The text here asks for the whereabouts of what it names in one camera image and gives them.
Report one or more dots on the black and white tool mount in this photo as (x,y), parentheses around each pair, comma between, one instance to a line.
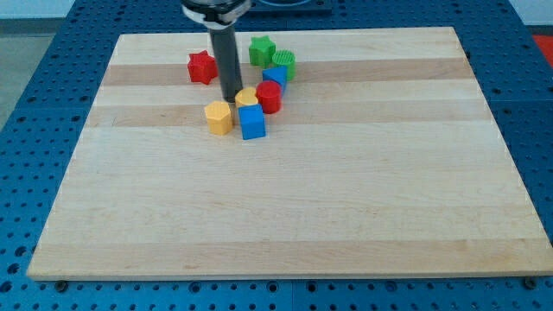
(215,14)

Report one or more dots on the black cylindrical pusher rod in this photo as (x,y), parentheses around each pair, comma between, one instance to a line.
(226,55)

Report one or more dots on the red star block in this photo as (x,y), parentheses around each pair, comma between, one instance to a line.
(202,67)

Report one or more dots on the green star block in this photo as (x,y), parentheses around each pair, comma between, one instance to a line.
(261,51)

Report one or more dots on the yellow heart block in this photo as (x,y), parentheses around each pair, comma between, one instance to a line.
(245,97)

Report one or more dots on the green cylinder block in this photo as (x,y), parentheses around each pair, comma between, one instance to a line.
(285,58)

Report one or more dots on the blue triangle block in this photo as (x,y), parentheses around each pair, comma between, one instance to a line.
(278,75)

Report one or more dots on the red cylinder block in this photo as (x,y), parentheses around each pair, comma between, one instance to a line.
(269,96)

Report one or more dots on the blue cube block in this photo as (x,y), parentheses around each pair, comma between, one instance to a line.
(252,122)

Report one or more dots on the yellow pentagon block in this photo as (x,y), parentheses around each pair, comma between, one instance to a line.
(219,117)

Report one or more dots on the wooden board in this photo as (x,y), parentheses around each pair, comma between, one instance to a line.
(384,162)

